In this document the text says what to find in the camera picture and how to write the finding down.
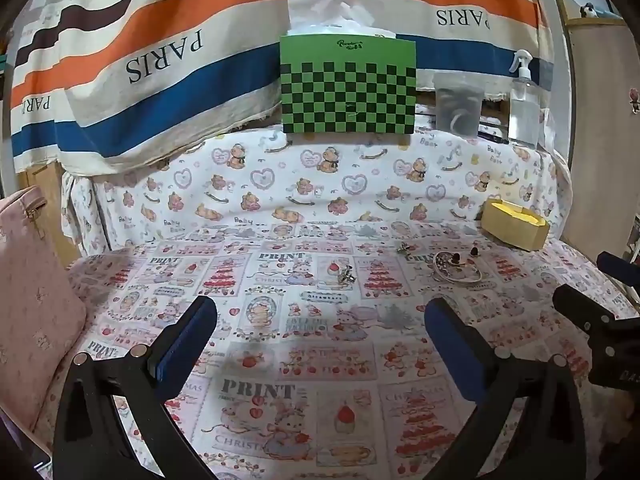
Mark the yellow paper box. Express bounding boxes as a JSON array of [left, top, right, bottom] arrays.
[[481, 199, 551, 252]]

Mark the pink pouch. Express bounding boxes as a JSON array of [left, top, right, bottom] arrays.
[[0, 185, 89, 442]]

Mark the clear spray bottle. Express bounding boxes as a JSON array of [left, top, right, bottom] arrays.
[[507, 49, 544, 149]]

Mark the wooden panel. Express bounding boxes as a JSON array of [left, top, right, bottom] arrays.
[[19, 160, 82, 267]]

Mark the clear plastic container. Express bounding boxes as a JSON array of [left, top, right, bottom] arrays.
[[432, 71, 485, 137]]

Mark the beaded bracelet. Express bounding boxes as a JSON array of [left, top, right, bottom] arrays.
[[434, 251, 485, 286]]

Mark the striped printed cloth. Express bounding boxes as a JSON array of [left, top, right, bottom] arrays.
[[0, 0, 556, 176]]

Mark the green black checkered board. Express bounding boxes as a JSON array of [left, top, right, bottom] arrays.
[[279, 34, 417, 136]]

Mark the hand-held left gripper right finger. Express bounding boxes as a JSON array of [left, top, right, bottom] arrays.
[[424, 296, 588, 480]]

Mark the wooden cabinet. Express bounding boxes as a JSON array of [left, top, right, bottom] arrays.
[[555, 0, 640, 261]]

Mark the bear print cloth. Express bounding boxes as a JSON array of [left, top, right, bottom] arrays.
[[62, 115, 573, 261]]

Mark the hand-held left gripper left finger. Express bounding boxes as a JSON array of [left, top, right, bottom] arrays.
[[52, 295, 218, 480]]

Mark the white tissue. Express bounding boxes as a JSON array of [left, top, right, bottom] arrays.
[[286, 0, 398, 39]]

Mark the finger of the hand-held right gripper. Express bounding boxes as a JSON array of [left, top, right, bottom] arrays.
[[596, 251, 640, 282], [552, 284, 622, 332]]

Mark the pink printed tablecloth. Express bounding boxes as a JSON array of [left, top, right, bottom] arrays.
[[30, 220, 640, 480]]

